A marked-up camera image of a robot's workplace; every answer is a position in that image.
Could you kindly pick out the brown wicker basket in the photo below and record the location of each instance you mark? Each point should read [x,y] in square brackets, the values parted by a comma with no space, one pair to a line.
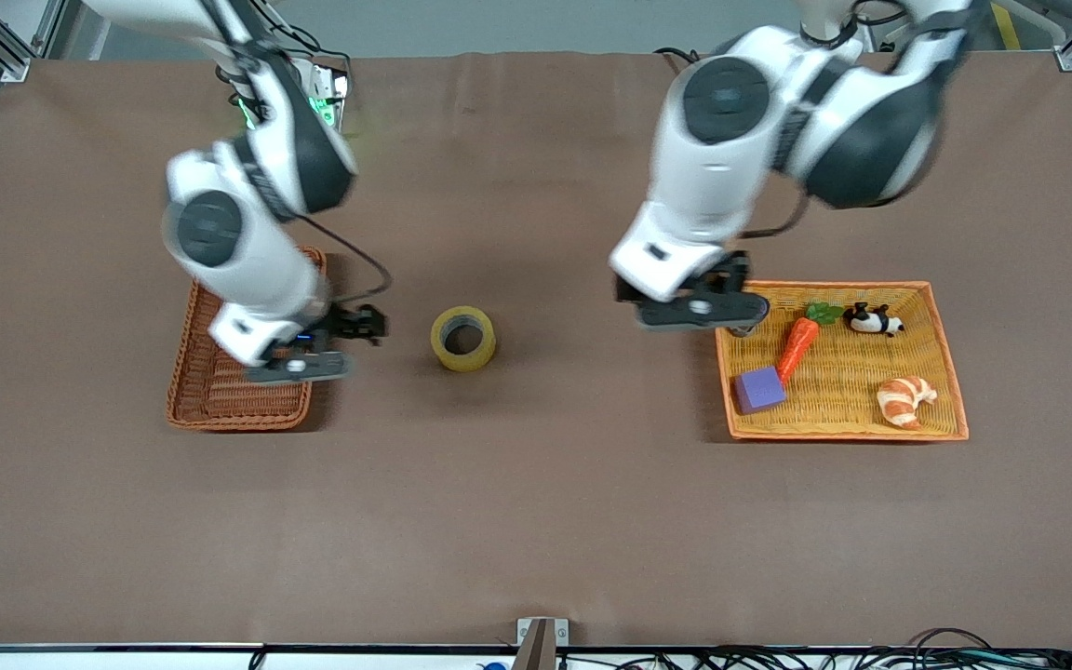
[220,400]

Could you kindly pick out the orange wicker basket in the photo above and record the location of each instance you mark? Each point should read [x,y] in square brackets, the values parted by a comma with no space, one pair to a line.
[843,414]

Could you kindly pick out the toy croissant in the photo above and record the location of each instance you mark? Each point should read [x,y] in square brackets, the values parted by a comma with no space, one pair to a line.
[899,400]

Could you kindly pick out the purple foam cube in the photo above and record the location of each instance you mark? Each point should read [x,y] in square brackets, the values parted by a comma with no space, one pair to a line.
[759,391]

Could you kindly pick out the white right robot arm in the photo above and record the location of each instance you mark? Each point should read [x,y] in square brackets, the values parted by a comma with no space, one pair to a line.
[238,251]

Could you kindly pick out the brown table cover mat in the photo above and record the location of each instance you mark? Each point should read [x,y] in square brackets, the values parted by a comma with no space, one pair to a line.
[536,465]

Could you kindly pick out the black white panda toy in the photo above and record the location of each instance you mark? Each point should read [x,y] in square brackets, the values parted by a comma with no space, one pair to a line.
[871,321]

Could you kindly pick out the orange toy carrot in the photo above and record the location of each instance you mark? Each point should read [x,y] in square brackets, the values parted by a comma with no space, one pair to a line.
[797,344]

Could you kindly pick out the clear yellowish tape roll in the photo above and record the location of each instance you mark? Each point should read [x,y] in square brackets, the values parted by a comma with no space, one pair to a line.
[448,355]

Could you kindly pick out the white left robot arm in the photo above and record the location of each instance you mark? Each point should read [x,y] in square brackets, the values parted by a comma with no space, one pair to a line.
[713,167]

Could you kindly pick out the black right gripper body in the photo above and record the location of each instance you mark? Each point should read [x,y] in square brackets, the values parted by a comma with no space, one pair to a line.
[351,323]

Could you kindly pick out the grey metal camera bracket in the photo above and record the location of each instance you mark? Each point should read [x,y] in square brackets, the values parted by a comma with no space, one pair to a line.
[541,637]

